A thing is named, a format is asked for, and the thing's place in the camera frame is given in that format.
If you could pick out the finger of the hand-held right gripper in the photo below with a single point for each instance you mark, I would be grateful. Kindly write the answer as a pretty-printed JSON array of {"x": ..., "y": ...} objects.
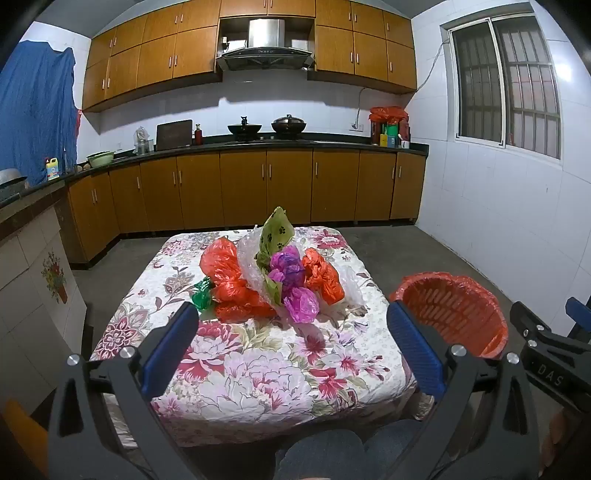
[
  {"x": 581, "y": 314},
  {"x": 528, "y": 323}
]

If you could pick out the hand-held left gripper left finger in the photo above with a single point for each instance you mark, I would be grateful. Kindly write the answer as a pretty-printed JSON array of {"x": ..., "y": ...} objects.
[{"x": 168, "y": 350}]

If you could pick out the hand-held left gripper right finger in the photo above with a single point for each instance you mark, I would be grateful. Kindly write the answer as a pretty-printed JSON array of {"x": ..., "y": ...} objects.
[{"x": 415, "y": 350}]

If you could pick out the red plastic waste basket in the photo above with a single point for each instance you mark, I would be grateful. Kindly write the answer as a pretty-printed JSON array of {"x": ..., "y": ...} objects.
[{"x": 457, "y": 309}]

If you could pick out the green plastic bag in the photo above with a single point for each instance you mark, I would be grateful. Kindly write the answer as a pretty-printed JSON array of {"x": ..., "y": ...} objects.
[{"x": 202, "y": 295}]

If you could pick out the large orange plastic bag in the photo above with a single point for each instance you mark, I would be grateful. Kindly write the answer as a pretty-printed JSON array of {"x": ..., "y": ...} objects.
[{"x": 228, "y": 286}]

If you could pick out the clear plastic bag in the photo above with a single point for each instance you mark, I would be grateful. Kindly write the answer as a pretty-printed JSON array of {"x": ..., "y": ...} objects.
[{"x": 353, "y": 286}]

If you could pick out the clear bubble wrap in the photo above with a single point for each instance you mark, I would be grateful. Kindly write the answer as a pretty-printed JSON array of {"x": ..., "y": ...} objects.
[{"x": 251, "y": 267}]

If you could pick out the small orange plastic bag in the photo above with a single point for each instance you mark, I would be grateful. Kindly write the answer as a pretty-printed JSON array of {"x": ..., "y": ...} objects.
[{"x": 323, "y": 277}]

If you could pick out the purple plastic bag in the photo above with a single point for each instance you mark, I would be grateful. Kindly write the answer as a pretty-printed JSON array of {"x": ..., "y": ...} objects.
[
  {"x": 301, "y": 304},
  {"x": 286, "y": 267}
]

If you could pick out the green paw-print bag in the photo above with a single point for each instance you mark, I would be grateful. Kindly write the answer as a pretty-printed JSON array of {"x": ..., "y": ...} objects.
[{"x": 274, "y": 233}]

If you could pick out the person's right hand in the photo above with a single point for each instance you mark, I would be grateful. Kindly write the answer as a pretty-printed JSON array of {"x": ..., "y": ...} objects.
[{"x": 572, "y": 438}]

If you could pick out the floral tablecloth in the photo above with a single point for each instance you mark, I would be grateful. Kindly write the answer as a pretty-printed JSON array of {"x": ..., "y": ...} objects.
[{"x": 258, "y": 369}]

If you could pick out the person's right leg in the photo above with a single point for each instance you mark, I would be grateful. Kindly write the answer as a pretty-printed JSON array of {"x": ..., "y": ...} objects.
[{"x": 392, "y": 447}]

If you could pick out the person's leg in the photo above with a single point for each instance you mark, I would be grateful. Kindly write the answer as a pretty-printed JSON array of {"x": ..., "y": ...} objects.
[
  {"x": 318, "y": 457},
  {"x": 392, "y": 447}
]

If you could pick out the flower tile sticker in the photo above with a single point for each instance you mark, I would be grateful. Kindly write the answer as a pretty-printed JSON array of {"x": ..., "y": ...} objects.
[{"x": 54, "y": 277}]

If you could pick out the person's left leg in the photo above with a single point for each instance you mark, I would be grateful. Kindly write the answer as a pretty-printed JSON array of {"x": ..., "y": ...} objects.
[{"x": 318, "y": 457}]

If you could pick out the yellow stool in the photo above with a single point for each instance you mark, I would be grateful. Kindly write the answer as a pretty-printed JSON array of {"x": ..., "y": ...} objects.
[{"x": 21, "y": 434}]

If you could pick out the wooden base cabinets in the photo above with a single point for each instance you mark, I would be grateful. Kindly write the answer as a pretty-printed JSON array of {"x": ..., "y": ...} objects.
[{"x": 240, "y": 189}]

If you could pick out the green basin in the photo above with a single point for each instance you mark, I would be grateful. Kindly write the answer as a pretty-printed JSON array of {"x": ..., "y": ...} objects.
[{"x": 100, "y": 159}]

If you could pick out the clear bag on jar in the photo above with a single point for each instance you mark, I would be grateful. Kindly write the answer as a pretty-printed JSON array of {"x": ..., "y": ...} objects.
[{"x": 142, "y": 141}]

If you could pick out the yellow detergent bottle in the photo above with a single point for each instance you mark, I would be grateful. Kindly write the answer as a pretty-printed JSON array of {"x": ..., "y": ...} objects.
[{"x": 52, "y": 170}]

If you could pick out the dark cutting board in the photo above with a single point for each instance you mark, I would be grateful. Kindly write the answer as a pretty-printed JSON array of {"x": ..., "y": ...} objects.
[{"x": 174, "y": 135}]

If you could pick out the red bottle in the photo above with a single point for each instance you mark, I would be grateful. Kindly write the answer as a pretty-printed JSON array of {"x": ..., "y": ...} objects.
[{"x": 199, "y": 136}]

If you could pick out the black kitchen countertop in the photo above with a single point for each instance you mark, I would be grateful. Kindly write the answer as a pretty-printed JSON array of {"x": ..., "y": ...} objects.
[{"x": 323, "y": 144}]

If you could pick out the metal basin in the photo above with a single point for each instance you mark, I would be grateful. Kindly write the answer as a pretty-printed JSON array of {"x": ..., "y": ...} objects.
[{"x": 13, "y": 176}]

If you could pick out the barred window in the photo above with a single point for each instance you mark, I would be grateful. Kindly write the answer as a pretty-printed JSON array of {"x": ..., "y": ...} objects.
[{"x": 508, "y": 87}]

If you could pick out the red bag over boxes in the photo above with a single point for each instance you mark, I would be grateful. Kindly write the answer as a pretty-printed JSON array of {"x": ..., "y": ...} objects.
[{"x": 388, "y": 114}]

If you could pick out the black wok with lid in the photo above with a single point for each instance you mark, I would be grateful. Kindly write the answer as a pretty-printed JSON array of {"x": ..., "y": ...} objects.
[{"x": 288, "y": 127}]

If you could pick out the blue hanging cloth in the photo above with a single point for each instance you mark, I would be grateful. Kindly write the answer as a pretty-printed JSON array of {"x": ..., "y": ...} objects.
[{"x": 37, "y": 110}]

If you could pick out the steel range hood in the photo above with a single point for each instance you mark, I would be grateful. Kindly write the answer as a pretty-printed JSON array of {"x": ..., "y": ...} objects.
[{"x": 265, "y": 50}]

